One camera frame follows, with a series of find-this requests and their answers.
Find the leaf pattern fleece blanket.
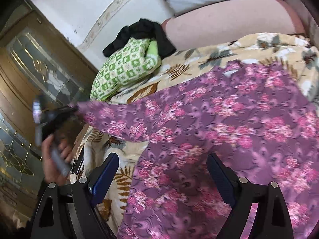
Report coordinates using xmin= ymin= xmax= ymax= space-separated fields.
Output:
xmin=71 ymin=33 xmax=318 ymax=232

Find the pink bolster cushion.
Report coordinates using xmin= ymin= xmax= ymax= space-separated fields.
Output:
xmin=162 ymin=0 xmax=305 ymax=50

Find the green checkered pillow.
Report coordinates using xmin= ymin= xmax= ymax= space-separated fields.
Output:
xmin=90 ymin=37 xmax=162 ymax=101

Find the black cloth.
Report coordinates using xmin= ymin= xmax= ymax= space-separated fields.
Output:
xmin=103 ymin=18 xmax=176 ymax=59

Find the wooden glass door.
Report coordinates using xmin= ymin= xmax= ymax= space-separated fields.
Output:
xmin=1 ymin=0 xmax=97 ymax=237

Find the person left hand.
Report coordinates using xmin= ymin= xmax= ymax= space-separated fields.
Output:
xmin=42 ymin=134 xmax=74 ymax=186

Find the purple floral garment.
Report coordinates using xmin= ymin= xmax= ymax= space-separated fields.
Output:
xmin=77 ymin=61 xmax=318 ymax=238

